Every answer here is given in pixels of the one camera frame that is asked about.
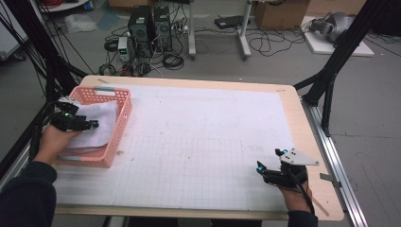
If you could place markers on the white floor board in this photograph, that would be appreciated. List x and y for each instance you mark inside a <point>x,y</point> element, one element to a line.
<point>321,47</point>

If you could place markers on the black metal frame stand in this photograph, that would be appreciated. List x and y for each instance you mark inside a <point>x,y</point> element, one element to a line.
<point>41,47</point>
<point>346,41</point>

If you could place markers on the cardboard box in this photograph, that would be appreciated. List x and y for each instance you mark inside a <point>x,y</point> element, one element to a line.
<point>334,6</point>
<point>129,3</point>
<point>280,15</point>

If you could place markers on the person's right hand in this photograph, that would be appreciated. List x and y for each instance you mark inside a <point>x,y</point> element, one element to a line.
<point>296,198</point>

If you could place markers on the thin wooden stick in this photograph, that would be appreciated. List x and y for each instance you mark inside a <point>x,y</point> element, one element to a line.
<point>321,207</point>

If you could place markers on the teal sheet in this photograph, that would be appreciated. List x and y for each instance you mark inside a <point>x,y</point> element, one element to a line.
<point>108,19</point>

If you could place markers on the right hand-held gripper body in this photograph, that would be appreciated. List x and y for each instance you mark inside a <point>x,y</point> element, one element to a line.
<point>288,176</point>

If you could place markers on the white cabinet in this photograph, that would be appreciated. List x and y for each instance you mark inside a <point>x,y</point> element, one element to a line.
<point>9,34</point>

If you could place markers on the white desk frame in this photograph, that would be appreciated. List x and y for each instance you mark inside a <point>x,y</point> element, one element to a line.
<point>191,31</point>

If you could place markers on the lilac patterned towel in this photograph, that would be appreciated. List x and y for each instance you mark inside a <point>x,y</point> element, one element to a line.
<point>101,126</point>

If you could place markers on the clear plastic bag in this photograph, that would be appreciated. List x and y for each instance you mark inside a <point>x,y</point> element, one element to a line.
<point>80,23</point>

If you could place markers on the black computer tower green label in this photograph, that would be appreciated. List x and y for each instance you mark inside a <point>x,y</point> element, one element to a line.
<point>140,28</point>

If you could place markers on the person's left hand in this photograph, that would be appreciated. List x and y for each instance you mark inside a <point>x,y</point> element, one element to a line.
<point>55,143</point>

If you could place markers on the grey rounded machine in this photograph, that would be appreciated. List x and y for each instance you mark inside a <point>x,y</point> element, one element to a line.
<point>334,26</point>

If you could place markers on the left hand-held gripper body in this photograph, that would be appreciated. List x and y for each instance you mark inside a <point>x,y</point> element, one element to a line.
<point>67,121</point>

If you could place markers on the aluminium rail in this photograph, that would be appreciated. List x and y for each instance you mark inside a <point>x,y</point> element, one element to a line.
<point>14,170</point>
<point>337,176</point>

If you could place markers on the black flat box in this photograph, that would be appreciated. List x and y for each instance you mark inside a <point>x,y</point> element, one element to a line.
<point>230,21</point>

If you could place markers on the grey metal bracket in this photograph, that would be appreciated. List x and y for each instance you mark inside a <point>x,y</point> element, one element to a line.
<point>329,179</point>

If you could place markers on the white grid foam mat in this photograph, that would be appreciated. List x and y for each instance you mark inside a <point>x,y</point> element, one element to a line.
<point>195,126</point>

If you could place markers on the white bench power supply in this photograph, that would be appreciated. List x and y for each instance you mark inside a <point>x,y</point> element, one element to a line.
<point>123,47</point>

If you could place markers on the pink plastic basket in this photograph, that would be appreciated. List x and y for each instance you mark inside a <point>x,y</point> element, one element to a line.
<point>123,119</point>

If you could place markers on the white power strip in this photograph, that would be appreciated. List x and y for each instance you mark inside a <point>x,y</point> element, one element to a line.
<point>179,29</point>

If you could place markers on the white round table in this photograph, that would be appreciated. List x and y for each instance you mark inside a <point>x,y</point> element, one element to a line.
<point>63,5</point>

